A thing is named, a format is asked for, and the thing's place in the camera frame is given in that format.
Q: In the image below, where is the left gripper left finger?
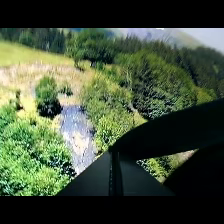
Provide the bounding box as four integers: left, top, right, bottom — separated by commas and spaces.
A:
57, 150, 113, 197

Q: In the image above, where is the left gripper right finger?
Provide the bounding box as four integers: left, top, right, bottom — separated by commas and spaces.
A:
119, 153, 175, 197

